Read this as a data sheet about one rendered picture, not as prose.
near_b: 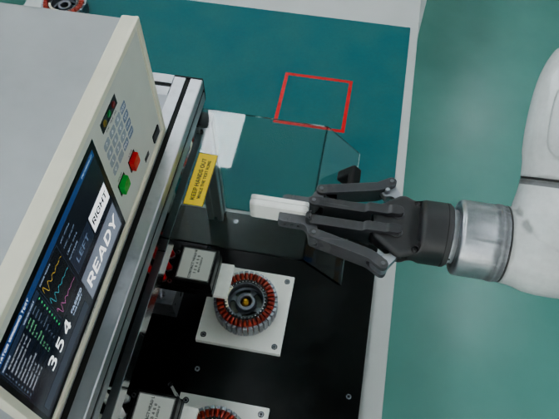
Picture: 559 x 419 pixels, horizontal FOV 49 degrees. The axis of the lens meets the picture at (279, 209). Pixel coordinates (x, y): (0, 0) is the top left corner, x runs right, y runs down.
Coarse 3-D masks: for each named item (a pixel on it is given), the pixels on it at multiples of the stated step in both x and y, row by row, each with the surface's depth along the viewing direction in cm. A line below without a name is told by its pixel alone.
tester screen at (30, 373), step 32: (96, 192) 68; (64, 224) 62; (64, 256) 63; (32, 288) 57; (64, 288) 64; (96, 288) 73; (32, 320) 58; (64, 320) 65; (32, 352) 59; (64, 352) 66; (32, 384) 60
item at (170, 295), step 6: (162, 288) 108; (168, 294) 107; (174, 294) 107; (180, 294) 110; (156, 300) 107; (162, 300) 107; (168, 300) 107; (174, 300) 107; (180, 300) 111; (156, 306) 108; (162, 306) 107; (168, 306) 107; (174, 306) 108; (156, 312) 110; (162, 312) 110; (168, 312) 109; (174, 312) 109
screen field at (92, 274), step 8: (112, 208) 74; (112, 216) 74; (104, 224) 72; (112, 224) 75; (120, 224) 77; (104, 232) 72; (112, 232) 75; (96, 240) 71; (104, 240) 73; (112, 240) 76; (96, 248) 71; (104, 248) 73; (96, 256) 71; (104, 256) 74; (88, 264) 69; (96, 264) 72; (104, 264) 74; (88, 272) 70; (96, 272) 72; (88, 280) 70; (96, 280) 72; (88, 288) 70
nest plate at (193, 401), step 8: (184, 392) 102; (184, 400) 101; (192, 400) 102; (200, 400) 102; (208, 400) 102; (216, 400) 102; (224, 400) 102; (232, 408) 101; (240, 408) 101; (248, 408) 101; (256, 408) 101; (264, 408) 101; (240, 416) 100; (248, 416) 100; (256, 416) 100; (264, 416) 100
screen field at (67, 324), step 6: (66, 318) 65; (66, 324) 66; (72, 324) 67; (66, 330) 66; (60, 336) 65; (66, 336) 66; (60, 342) 65; (54, 348) 64; (60, 348) 65; (54, 354) 64; (60, 354) 65; (54, 360) 64; (48, 366) 63; (54, 366) 64
